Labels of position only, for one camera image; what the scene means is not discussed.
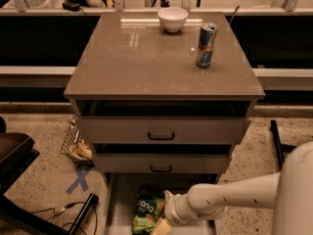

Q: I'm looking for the black cable on floor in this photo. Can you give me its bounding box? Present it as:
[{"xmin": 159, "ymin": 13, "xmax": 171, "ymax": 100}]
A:
[{"xmin": 27, "ymin": 201, "xmax": 99, "ymax": 235}]

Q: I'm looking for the black stand leg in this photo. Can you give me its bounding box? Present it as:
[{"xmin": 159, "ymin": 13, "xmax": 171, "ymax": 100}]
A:
[{"xmin": 270, "ymin": 119, "xmax": 295, "ymax": 168}]

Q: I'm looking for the green rice chip bag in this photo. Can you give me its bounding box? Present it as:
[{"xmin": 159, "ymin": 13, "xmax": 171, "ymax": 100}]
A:
[{"xmin": 131, "ymin": 189, "xmax": 165, "ymax": 235}]

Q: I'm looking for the grey drawer cabinet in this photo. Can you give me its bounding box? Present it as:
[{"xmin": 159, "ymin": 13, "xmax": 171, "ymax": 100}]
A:
[{"xmin": 64, "ymin": 11, "xmax": 266, "ymax": 194}]

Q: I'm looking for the wire basket with items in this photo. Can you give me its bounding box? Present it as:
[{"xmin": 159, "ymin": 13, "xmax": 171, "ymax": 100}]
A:
[{"xmin": 60, "ymin": 117, "xmax": 92, "ymax": 165}]

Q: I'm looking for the middle drawer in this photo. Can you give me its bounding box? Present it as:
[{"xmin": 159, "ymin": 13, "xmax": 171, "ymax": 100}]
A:
[{"xmin": 93, "ymin": 144, "xmax": 233, "ymax": 173}]

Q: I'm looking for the black power adapter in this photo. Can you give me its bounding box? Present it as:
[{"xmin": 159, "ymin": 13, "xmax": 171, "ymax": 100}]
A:
[{"xmin": 63, "ymin": 1, "xmax": 80, "ymax": 12}]

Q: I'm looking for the drawer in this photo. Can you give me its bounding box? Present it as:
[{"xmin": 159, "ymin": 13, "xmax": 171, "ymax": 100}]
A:
[
  {"xmin": 93, "ymin": 144, "xmax": 233, "ymax": 173},
  {"xmin": 71, "ymin": 100, "xmax": 252, "ymax": 144},
  {"xmin": 104, "ymin": 173, "xmax": 218, "ymax": 235}
]

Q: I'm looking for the black bar on floor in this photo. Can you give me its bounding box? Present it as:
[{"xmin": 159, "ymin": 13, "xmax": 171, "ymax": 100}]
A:
[{"xmin": 67, "ymin": 193, "xmax": 99, "ymax": 235}]

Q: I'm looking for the white bowl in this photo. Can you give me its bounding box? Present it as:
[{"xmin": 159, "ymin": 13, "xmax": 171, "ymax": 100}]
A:
[{"xmin": 157, "ymin": 7, "xmax": 189, "ymax": 32}]

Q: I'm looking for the top drawer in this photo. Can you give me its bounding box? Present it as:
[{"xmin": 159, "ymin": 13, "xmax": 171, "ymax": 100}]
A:
[{"xmin": 71, "ymin": 100, "xmax": 252, "ymax": 144}]

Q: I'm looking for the blue energy drink can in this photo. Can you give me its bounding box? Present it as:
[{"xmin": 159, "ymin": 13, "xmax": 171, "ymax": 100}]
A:
[{"xmin": 196, "ymin": 23, "xmax": 218, "ymax": 68}]

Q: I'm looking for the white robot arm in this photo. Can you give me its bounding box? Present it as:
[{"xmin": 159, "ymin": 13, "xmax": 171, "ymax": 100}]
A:
[{"xmin": 151, "ymin": 142, "xmax": 313, "ymax": 235}]

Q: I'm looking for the bottom drawer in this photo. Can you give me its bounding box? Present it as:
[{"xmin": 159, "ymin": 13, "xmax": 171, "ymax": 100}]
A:
[{"xmin": 104, "ymin": 173, "xmax": 218, "ymax": 235}]

